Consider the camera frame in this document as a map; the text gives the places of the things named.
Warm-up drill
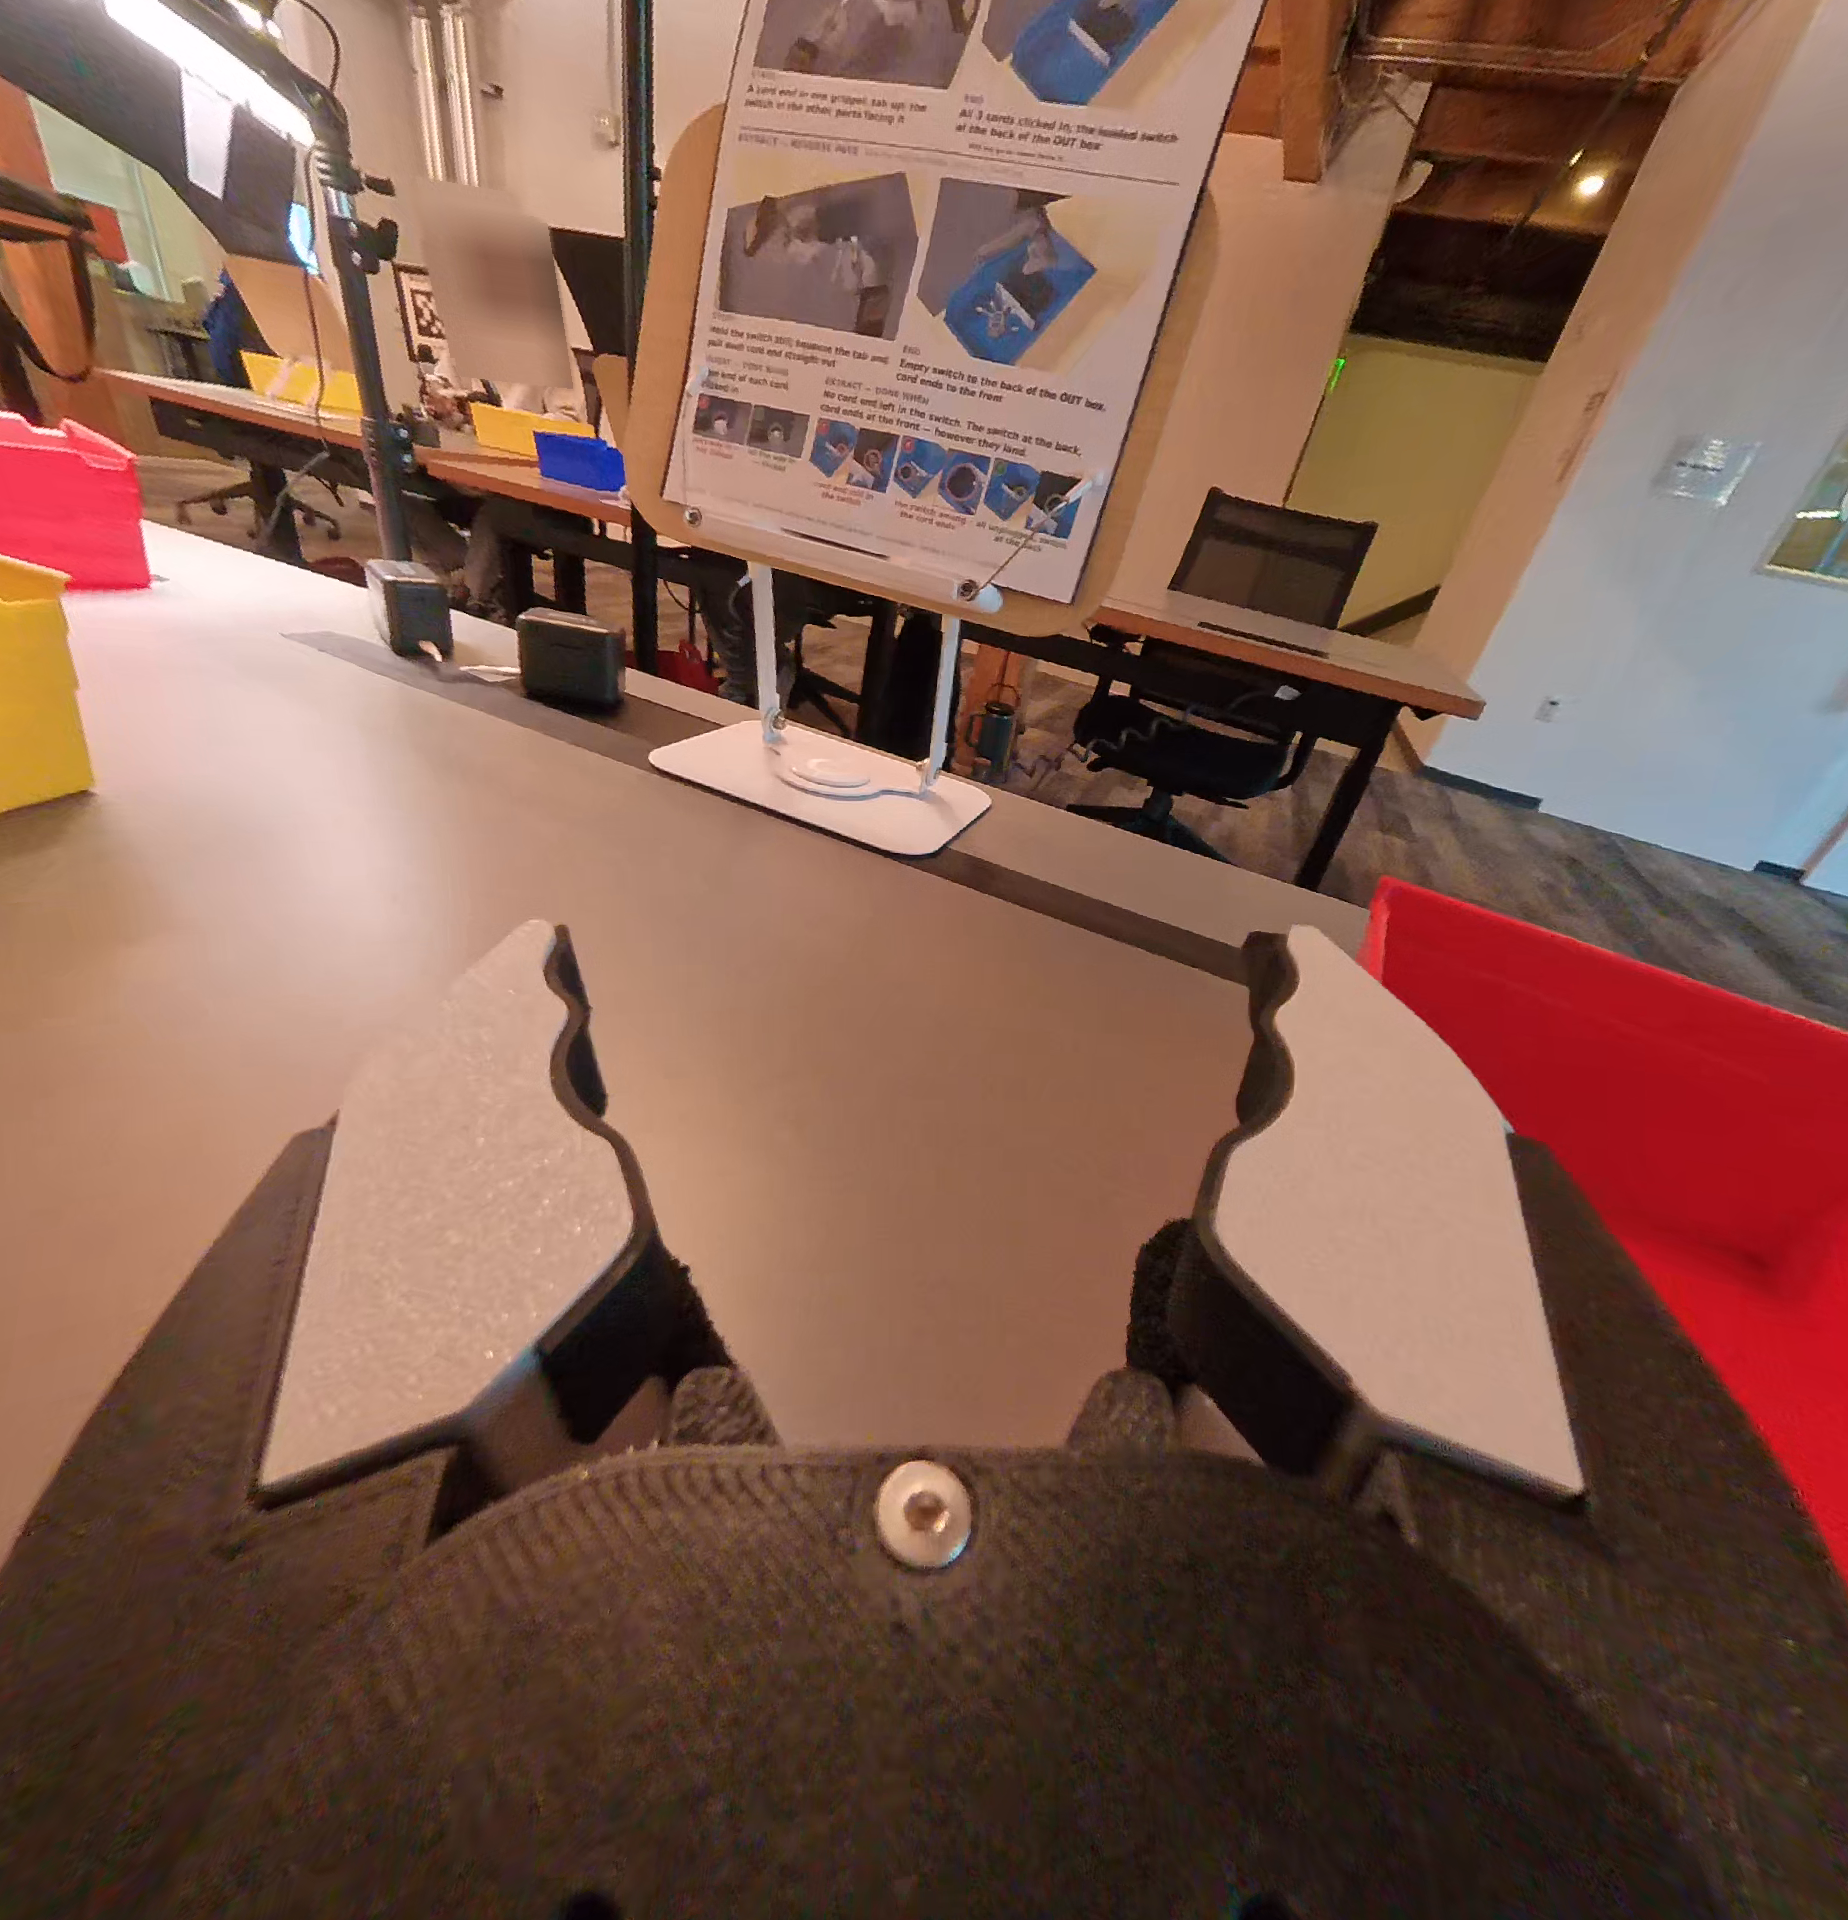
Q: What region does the black power adapter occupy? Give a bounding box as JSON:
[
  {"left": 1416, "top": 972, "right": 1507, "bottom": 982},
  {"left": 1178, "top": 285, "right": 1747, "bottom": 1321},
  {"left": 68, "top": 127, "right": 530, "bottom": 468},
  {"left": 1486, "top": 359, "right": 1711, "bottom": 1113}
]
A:
[{"left": 516, "top": 607, "right": 628, "bottom": 712}]

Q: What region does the black monitor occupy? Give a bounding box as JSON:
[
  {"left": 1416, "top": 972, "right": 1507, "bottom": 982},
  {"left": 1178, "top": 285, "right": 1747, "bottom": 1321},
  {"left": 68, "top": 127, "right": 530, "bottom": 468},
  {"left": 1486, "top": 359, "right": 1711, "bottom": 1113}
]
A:
[{"left": 548, "top": 226, "right": 637, "bottom": 362}]

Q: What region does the black light stand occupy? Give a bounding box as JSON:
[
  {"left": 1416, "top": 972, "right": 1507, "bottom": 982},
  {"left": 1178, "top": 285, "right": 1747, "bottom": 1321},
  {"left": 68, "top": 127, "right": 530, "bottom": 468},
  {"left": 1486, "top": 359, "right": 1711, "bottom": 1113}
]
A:
[{"left": 300, "top": 135, "right": 419, "bottom": 564}]

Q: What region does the wall sign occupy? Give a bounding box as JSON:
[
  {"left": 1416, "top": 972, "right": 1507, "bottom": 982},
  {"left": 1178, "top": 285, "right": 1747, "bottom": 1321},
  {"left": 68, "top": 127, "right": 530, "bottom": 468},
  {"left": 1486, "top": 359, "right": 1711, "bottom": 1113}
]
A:
[{"left": 1655, "top": 434, "right": 1761, "bottom": 506}]

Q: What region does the large red plastic bin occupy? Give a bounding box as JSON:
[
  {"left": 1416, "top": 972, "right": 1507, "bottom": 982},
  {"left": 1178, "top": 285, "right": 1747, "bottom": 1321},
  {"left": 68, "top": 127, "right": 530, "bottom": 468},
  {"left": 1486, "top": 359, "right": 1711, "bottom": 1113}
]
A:
[{"left": 1359, "top": 877, "right": 1848, "bottom": 1621}]

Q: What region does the stacked red plastic bin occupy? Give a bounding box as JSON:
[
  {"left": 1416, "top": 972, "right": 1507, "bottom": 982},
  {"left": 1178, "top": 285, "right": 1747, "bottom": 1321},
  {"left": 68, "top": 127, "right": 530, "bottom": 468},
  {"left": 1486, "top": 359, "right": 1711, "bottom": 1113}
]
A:
[{"left": 0, "top": 407, "right": 152, "bottom": 588}]

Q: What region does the long wooden desk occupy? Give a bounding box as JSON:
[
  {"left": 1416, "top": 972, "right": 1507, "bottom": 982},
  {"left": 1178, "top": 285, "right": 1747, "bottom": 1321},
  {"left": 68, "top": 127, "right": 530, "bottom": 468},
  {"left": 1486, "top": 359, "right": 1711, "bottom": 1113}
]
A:
[{"left": 99, "top": 367, "right": 633, "bottom": 604}]

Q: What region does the black vertical pole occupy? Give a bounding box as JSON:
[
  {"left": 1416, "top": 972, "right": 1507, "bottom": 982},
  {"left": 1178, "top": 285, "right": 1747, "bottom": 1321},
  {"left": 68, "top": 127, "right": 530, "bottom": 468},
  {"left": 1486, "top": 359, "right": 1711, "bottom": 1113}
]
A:
[{"left": 620, "top": 0, "right": 664, "bottom": 677}]

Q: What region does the black light panel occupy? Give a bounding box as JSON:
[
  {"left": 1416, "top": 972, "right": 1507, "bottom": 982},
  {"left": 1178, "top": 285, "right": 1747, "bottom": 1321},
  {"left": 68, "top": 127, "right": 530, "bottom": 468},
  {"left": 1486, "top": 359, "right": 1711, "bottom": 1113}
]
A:
[{"left": 0, "top": 0, "right": 342, "bottom": 271}]

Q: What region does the wooden desk with black legs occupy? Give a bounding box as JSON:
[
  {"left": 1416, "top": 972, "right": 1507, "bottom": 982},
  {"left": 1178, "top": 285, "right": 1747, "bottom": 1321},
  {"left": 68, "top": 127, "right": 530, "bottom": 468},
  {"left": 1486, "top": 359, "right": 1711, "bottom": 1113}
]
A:
[{"left": 1081, "top": 592, "right": 1486, "bottom": 888}]

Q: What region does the black hanging box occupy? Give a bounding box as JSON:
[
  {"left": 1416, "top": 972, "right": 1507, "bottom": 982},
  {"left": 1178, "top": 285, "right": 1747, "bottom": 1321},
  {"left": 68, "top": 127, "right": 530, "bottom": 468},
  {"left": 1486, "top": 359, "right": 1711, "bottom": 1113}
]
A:
[{"left": 204, "top": 110, "right": 302, "bottom": 263}]

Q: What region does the white board stand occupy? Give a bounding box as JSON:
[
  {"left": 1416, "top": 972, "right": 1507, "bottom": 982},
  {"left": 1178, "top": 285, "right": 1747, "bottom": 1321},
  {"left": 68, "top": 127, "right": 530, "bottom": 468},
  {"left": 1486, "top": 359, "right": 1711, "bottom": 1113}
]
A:
[{"left": 650, "top": 560, "right": 994, "bottom": 858}]

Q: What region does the small yellow plastic bin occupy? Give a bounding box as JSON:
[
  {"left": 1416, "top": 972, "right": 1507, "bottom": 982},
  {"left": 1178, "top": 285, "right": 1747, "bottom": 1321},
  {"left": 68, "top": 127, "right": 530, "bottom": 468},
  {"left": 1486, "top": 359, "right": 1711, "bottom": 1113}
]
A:
[
  {"left": 470, "top": 401, "right": 596, "bottom": 458},
  {"left": 239, "top": 349, "right": 369, "bottom": 418}
]

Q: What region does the large yellow plastic bin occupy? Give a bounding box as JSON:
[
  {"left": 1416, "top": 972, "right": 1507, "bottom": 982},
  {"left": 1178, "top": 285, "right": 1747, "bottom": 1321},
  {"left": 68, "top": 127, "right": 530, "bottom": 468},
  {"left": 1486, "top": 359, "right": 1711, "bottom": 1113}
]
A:
[{"left": 0, "top": 541, "right": 99, "bottom": 826}]

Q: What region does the black mesh chair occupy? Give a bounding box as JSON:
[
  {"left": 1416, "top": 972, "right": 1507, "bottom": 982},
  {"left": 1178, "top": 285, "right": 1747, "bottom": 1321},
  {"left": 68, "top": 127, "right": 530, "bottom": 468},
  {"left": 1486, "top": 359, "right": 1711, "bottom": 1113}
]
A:
[{"left": 1170, "top": 485, "right": 1378, "bottom": 631}]

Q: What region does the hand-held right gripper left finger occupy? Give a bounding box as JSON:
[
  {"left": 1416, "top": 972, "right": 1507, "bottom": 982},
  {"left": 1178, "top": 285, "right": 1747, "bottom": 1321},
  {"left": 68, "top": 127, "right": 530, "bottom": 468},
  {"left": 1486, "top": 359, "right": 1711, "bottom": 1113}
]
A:
[{"left": 254, "top": 917, "right": 722, "bottom": 1509}]

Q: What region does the interior window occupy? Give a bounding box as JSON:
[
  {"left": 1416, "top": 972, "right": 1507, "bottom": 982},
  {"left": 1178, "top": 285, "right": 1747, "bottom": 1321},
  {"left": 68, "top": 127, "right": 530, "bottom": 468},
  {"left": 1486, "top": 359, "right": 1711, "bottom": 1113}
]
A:
[{"left": 1764, "top": 382, "right": 1848, "bottom": 578}]

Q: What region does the instruction sheet on wooden board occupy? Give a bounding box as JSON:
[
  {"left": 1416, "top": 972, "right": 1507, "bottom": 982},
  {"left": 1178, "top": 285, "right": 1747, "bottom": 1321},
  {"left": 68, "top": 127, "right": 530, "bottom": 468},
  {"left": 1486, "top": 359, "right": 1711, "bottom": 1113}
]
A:
[{"left": 623, "top": 0, "right": 1267, "bottom": 618}]

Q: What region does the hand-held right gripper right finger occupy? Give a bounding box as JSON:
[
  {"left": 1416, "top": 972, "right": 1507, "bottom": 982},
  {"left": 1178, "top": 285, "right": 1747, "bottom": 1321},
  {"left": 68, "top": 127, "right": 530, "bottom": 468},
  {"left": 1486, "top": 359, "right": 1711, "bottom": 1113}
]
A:
[{"left": 1156, "top": 920, "right": 1592, "bottom": 1503}]

